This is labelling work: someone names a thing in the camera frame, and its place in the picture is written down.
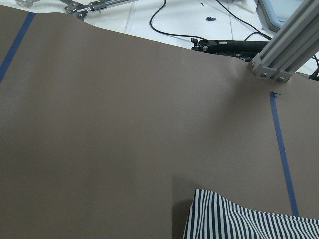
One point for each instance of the aluminium frame post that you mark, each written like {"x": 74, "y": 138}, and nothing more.
{"x": 292, "y": 46}

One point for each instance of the striped polo shirt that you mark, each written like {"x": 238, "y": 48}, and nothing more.
{"x": 212, "y": 216}

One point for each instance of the metal reacher grabber tool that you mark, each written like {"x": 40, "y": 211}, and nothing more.
{"x": 76, "y": 8}

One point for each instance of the black tool on table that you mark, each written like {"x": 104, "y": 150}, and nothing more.
{"x": 244, "y": 50}

